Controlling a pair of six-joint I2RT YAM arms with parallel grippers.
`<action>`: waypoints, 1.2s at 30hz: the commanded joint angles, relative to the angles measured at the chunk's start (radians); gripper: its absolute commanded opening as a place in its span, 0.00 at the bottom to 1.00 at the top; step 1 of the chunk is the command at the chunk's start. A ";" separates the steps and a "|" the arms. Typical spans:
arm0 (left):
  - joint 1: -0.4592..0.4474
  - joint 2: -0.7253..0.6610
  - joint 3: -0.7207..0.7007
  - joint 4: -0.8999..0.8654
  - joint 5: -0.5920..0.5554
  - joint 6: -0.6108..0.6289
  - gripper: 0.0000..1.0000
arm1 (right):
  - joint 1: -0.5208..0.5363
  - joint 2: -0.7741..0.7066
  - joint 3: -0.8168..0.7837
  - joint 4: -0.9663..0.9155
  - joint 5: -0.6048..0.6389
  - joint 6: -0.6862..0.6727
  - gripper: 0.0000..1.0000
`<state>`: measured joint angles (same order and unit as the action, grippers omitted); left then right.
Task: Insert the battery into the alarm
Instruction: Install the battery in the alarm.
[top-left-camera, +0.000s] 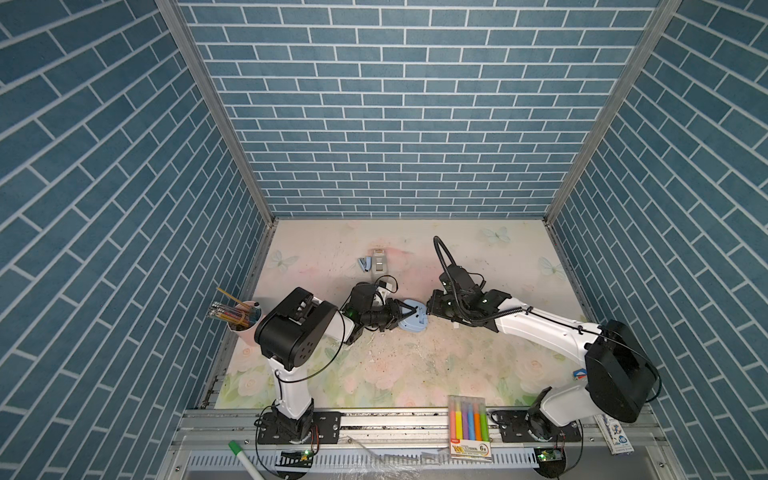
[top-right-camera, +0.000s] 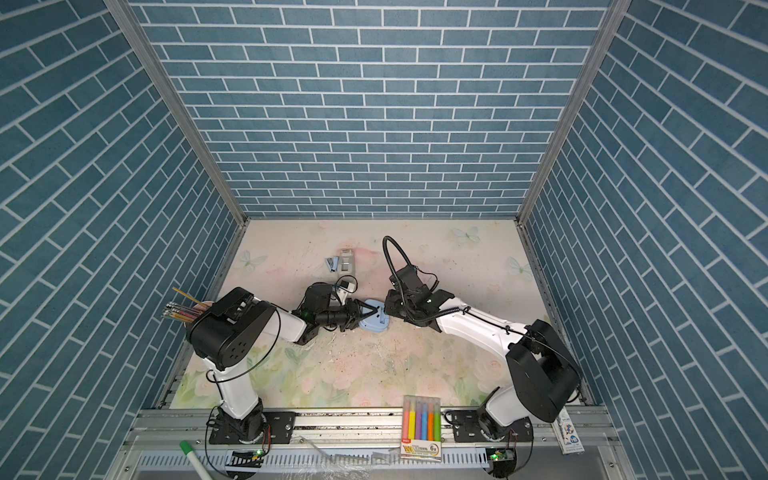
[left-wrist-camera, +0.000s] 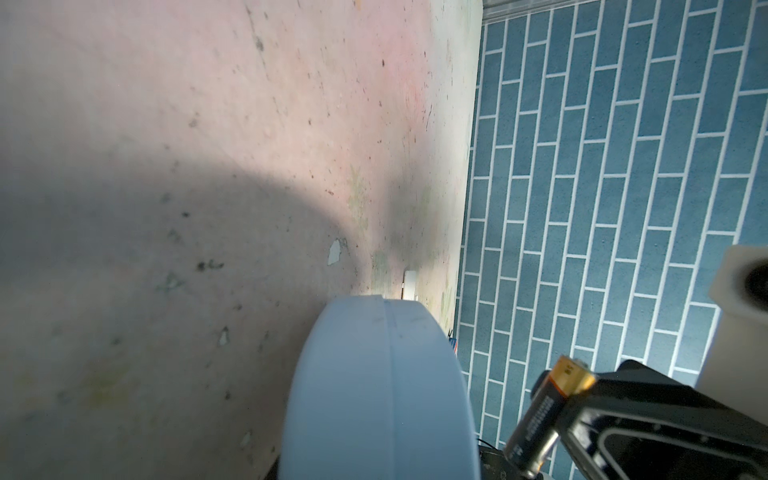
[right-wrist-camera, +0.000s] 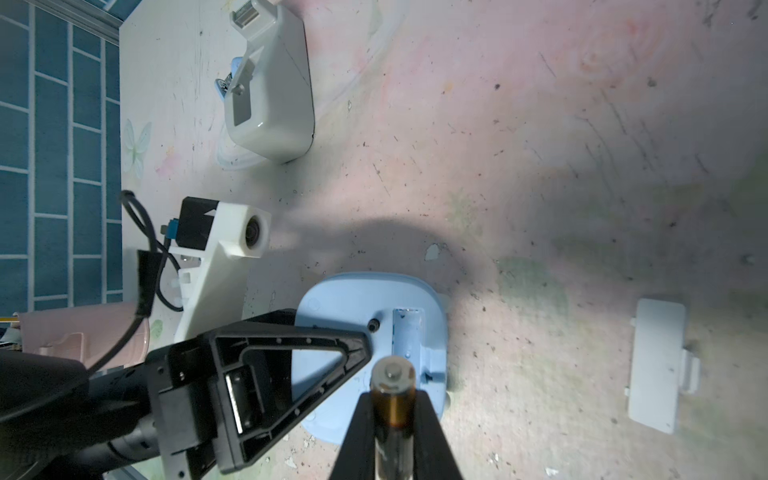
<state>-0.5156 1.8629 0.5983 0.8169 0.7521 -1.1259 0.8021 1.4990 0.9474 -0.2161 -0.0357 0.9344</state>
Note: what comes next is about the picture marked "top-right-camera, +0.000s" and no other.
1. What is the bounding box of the green capped marker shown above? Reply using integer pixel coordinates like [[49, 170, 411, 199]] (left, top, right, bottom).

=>
[[179, 440, 213, 480]]

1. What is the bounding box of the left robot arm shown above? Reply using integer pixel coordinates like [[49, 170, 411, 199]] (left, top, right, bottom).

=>
[[187, 282, 378, 420]]

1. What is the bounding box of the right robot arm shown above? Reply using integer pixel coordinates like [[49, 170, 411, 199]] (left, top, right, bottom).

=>
[[385, 289, 581, 440]]

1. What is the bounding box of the black corrugated cable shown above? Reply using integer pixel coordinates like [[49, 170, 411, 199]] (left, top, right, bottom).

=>
[[382, 235, 415, 283]]

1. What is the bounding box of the blue battery pack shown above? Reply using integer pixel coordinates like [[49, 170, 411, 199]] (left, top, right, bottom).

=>
[[325, 256, 339, 272]]

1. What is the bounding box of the light blue alarm clock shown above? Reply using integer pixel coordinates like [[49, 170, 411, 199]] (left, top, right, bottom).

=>
[[358, 300, 390, 333]]

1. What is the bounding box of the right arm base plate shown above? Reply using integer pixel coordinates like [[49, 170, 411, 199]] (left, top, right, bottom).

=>
[[442, 409, 534, 443]]

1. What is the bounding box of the highlighter marker pack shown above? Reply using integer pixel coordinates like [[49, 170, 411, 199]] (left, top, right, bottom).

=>
[[400, 395, 442, 463]]

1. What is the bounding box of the toothbrush package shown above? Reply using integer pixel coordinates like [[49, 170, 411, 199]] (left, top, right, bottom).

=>
[[552, 408, 585, 455]]

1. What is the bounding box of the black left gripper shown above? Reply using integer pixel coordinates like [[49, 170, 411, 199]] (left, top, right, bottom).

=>
[[315, 300, 377, 333]]

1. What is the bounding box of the pencil cup holder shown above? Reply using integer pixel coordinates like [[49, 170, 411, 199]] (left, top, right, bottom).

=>
[[161, 287, 213, 324]]

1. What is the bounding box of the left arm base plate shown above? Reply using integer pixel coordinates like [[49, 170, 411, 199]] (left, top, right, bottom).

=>
[[206, 408, 297, 445]]

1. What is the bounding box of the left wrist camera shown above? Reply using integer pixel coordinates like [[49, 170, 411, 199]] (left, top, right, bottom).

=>
[[303, 282, 335, 312]]

